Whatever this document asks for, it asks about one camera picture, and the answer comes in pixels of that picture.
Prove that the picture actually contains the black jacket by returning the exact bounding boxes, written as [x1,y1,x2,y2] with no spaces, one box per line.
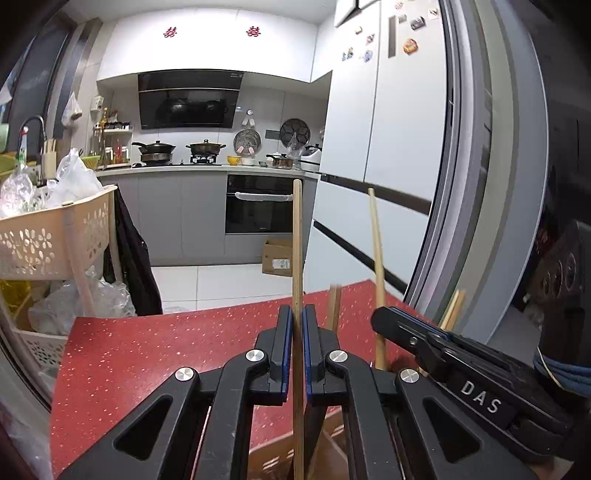
[104,185,163,317]

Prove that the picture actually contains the spice rack with bottles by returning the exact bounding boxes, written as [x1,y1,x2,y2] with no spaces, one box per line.
[90,108,134,169]

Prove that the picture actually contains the white chopstick cup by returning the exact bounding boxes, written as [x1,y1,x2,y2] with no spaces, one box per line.
[42,138,58,178]

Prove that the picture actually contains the clear plastic bags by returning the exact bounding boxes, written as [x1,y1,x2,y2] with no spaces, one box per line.
[28,265,137,335]

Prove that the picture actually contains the black range hood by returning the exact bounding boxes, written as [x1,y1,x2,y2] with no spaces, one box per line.
[137,70,245,130]

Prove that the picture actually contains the cardboard box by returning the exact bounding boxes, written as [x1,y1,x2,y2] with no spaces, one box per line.
[262,237,294,278]

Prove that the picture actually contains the black kitchen faucet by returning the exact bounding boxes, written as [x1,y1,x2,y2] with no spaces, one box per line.
[17,115,47,185]

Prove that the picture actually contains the round dark steamer rack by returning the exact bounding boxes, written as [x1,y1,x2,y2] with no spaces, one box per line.
[279,118,311,145]

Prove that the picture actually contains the white refrigerator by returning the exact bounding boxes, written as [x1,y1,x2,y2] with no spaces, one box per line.
[302,0,455,301]

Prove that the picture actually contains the black built-in oven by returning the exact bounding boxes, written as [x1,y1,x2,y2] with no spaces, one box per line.
[225,174,305,236]

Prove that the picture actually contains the grey kitchen base cabinets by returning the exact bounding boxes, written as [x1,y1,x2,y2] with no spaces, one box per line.
[95,164,321,267]

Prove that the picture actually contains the hanging white plastic bag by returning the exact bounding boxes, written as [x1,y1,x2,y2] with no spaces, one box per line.
[62,92,84,127]

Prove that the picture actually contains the round silver steamer plate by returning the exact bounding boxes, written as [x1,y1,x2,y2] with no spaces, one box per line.
[233,129,262,155]

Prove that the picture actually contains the dark cooking pot with lid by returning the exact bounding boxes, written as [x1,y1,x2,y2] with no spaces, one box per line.
[186,139,227,157]

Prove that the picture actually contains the white rice cooker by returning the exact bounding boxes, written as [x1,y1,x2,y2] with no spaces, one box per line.
[299,144,322,169]

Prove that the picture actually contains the yellow foil bag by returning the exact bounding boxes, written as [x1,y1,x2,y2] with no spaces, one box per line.
[0,279,33,319]

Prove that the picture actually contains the grey sliding door frame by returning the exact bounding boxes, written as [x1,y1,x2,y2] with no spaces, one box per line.
[402,0,555,352]

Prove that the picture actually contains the black wok with lid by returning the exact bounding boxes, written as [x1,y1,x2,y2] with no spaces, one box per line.
[131,141,177,163]

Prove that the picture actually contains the beige utensil holder grey base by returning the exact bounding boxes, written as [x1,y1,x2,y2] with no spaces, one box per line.
[248,408,357,480]

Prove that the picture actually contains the gas stove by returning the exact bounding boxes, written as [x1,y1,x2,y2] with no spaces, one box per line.
[131,154,220,167]

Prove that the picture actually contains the cream plastic storage rack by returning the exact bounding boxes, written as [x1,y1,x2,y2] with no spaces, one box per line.
[0,185,116,384]

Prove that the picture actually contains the white wall cabinets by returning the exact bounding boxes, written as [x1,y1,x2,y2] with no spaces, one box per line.
[97,7,324,84]

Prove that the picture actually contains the cluster of fridge magnets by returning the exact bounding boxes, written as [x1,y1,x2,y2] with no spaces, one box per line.
[342,0,441,63]

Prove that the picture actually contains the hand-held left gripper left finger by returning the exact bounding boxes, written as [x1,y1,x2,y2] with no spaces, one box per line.
[55,305,295,480]

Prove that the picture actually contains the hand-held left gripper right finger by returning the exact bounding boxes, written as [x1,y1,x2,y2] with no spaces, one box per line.
[302,305,539,480]

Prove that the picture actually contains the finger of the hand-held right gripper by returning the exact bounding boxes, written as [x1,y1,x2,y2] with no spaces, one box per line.
[387,305,491,357]
[372,306,452,383]

